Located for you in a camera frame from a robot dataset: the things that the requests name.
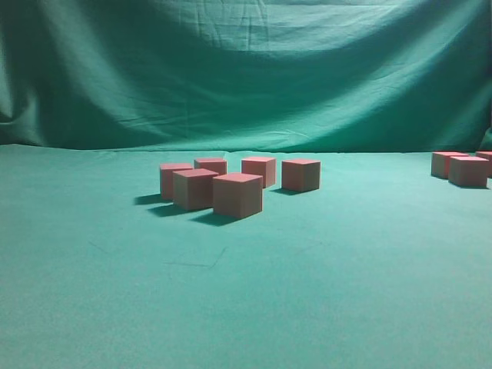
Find green cloth backdrop and cover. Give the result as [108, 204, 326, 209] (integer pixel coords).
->
[1, 1, 491, 368]

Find placed pink cube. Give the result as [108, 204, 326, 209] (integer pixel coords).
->
[172, 168, 218, 211]
[194, 158, 228, 175]
[241, 157, 277, 188]
[159, 163, 193, 200]
[281, 159, 321, 192]

